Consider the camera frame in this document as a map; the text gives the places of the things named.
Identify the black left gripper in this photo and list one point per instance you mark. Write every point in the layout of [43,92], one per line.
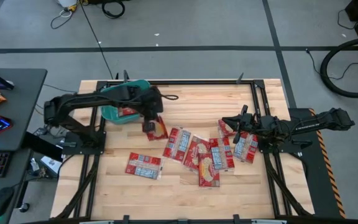
[151,104]

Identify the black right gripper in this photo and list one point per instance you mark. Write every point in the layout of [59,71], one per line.
[250,124]

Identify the red popcorn bag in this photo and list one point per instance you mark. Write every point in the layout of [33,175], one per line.
[194,148]
[246,150]
[222,154]
[208,172]
[126,112]
[176,143]
[160,131]
[224,129]
[144,165]

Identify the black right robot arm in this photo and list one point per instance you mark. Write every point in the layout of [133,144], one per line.
[306,124]

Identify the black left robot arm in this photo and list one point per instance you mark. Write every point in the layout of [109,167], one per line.
[89,99]

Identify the teal plastic basket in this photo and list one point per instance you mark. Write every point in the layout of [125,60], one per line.
[110,115]

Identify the black platform with hazard stripe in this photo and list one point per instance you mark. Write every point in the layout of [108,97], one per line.
[315,174]

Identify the large black hoop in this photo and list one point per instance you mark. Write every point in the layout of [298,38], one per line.
[323,68]

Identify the white box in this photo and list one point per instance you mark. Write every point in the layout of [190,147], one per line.
[51,164]

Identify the black desk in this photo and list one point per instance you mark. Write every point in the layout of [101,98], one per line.
[26,93]

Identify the white container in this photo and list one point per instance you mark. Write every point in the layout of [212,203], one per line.
[65,2]

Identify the black computer mouse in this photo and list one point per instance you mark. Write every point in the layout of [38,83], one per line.
[0,202]

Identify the black aluminium rig frame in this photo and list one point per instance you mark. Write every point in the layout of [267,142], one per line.
[197,82]

